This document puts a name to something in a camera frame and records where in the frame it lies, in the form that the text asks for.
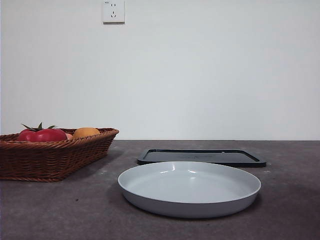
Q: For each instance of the brown wicker basket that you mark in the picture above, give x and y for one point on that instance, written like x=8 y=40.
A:
x=50 y=160

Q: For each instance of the round grey plate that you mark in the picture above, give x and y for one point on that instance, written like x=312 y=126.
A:
x=190 y=190

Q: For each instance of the red tomato with green stem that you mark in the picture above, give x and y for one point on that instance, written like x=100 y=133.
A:
x=42 y=135

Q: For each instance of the orange-yellow potato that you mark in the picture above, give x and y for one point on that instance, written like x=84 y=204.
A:
x=86 y=132

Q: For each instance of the pale brown egg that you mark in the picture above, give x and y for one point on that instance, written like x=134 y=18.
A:
x=69 y=136

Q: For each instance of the white wall socket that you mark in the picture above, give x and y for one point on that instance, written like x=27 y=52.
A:
x=113 y=12

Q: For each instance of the black rectangular tray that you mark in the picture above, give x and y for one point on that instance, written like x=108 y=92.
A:
x=225 y=156

